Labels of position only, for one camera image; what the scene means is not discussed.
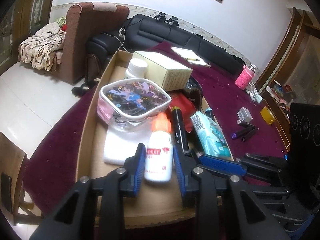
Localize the wooden chair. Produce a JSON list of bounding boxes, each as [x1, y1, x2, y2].
[[1, 133, 42, 226]]

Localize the white gloves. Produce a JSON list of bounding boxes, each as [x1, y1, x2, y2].
[[246, 83, 263, 103]]

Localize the white green medicine box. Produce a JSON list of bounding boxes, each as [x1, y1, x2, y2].
[[132, 51, 193, 92]]

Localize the brown armchair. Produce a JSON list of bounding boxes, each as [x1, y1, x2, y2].
[[56, 2, 130, 85]]

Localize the black marker yellow cap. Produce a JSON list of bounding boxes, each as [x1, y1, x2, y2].
[[171, 106, 189, 152]]

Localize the black slippers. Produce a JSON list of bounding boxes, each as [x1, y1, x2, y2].
[[72, 78, 100, 98]]

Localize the black leather sofa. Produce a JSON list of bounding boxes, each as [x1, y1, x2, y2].
[[86, 14, 245, 75]]

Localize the pink knitted bottle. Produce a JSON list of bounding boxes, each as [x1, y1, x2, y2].
[[235, 64, 256, 90]]

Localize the purple velvet tablecloth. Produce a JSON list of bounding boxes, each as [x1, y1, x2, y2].
[[22, 41, 292, 215]]

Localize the floral blanket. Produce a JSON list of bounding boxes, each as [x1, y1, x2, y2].
[[18, 16, 66, 72]]

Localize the black marker white cap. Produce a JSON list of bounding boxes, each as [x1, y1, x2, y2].
[[236, 119, 256, 129]]

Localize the blue jacket sleeve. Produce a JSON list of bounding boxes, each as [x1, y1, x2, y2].
[[284, 215, 315, 240]]

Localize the black silver lipstick tube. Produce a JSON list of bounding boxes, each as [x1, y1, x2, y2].
[[241, 127, 259, 142]]

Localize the black gold snack packet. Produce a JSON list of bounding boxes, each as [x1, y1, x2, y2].
[[183, 76, 203, 111]]

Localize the black marker blue cap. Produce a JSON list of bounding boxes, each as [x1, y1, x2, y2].
[[205, 108, 215, 120]]

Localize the yellow tape roll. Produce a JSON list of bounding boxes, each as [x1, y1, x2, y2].
[[260, 106, 276, 125]]

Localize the white cloth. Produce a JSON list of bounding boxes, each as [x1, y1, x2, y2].
[[103, 123, 151, 165]]

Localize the notebook with pen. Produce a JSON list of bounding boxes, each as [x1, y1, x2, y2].
[[171, 47, 210, 67]]

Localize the black marker purple cap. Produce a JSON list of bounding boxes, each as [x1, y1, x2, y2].
[[231, 127, 253, 140]]

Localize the wooden glass door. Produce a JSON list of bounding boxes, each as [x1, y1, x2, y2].
[[1, 0, 53, 74]]

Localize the cartoon clear pouch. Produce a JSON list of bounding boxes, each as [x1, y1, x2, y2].
[[97, 78, 171, 131]]

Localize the white small bottle orange cap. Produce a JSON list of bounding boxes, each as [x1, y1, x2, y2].
[[144, 112, 173, 183]]

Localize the small white box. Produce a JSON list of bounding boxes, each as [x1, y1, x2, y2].
[[237, 107, 253, 122]]

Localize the white pill bottle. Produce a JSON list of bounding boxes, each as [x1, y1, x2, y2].
[[124, 59, 148, 79]]

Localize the wooden cabinet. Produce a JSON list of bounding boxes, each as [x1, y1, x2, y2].
[[255, 8, 319, 151]]

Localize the black clips on sofa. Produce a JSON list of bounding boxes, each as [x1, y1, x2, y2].
[[155, 12, 179, 27]]

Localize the red snack packet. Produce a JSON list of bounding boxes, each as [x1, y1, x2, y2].
[[165, 91, 196, 133]]

